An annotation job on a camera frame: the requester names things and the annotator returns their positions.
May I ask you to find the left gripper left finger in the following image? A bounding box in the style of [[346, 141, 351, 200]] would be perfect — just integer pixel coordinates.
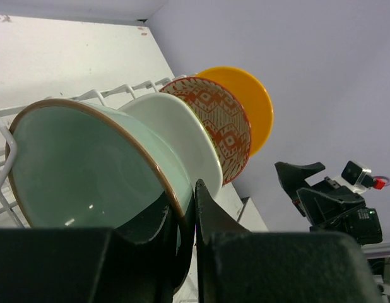
[[0, 206, 185, 302]]

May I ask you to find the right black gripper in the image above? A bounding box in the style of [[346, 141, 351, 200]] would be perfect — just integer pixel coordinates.
[[275, 162, 365, 227]]

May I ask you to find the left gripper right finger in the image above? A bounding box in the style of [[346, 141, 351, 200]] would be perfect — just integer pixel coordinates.
[[194, 180, 382, 302]]

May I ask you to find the yellow plastic bowl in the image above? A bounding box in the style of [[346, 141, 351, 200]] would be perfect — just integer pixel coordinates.
[[196, 66, 275, 156]]

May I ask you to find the blue zigzag patterned bowl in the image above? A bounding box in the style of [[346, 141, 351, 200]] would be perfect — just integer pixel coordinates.
[[160, 76, 252, 184]]

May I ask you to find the mint green bowl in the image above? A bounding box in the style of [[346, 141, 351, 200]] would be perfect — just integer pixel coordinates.
[[5, 98, 196, 288]]

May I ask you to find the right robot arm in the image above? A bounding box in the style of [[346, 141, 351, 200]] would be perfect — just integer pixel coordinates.
[[244, 162, 388, 302]]

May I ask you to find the white wire dish rack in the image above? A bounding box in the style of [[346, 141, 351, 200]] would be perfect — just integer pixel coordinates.
[[0, 73, 199, 228]]

